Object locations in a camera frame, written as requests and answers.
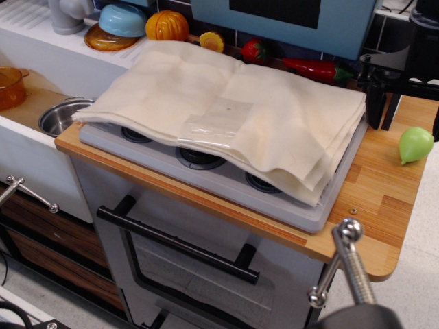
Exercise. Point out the orange transparent pot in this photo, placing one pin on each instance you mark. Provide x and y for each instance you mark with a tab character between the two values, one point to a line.
13	91

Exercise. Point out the red toy chili pepper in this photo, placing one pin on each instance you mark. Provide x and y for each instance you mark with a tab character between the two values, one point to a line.
325	71

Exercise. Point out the blue toy microwave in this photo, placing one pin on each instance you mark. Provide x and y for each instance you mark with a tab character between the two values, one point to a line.
335	27

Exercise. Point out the orange toy pumpkin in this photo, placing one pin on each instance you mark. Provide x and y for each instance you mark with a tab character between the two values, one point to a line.
167	25

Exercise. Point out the green toy pear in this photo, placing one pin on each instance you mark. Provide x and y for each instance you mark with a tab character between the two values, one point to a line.
414	144

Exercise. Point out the red toy strawberry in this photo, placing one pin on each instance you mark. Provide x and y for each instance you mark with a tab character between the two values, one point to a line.
255	51

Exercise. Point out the orange transparent plate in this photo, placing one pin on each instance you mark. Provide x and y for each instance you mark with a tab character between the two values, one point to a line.
98	39

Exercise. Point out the yellow toy sunflower piece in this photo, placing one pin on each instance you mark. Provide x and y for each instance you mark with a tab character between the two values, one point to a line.
212	41

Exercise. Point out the white toy oven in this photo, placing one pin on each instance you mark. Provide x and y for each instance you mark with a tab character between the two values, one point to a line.
152	277

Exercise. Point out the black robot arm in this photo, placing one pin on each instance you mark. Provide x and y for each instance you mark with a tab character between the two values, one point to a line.
424	21

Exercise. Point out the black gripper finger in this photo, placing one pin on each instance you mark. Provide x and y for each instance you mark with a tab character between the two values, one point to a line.
391	111
375	102

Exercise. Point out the cream cloth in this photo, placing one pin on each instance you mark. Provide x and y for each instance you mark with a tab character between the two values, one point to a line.
286	129

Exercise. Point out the white toy sink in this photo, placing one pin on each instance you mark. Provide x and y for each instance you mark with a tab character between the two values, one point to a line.
59	67

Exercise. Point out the metal clamp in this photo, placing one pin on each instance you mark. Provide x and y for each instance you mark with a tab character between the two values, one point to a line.
17	184
365	312

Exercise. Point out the grey toy stove top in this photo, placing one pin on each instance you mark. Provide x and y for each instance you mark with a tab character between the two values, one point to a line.
221	178

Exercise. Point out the small steel pot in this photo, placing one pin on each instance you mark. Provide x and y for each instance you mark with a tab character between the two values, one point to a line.
58	118

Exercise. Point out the black oven door handle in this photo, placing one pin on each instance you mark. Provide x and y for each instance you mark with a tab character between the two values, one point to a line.
239	268

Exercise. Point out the wooden drawer cabinet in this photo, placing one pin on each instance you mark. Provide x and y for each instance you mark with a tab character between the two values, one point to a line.
60	247

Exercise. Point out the metal clamp right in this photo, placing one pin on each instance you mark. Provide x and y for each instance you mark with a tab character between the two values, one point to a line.
365	312

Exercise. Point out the light blue bowl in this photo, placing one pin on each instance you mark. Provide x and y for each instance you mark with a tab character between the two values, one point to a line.
123	20

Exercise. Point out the metal clamp left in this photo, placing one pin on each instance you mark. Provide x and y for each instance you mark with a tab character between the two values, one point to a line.
17	184

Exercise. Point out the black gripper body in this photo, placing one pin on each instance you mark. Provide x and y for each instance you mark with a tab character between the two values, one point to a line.
410	72

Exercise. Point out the grey toy faucet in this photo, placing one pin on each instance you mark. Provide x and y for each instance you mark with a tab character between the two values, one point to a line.
68	15

